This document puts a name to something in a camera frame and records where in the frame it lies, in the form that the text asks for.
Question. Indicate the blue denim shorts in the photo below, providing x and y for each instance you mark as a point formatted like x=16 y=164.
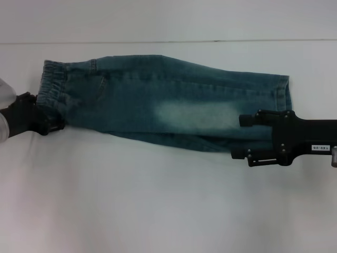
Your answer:
x=158 y=100

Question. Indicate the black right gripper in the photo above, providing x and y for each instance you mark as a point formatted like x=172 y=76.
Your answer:
x=289 y=137

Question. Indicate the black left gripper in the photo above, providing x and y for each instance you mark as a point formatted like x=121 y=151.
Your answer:
x=23 y=116

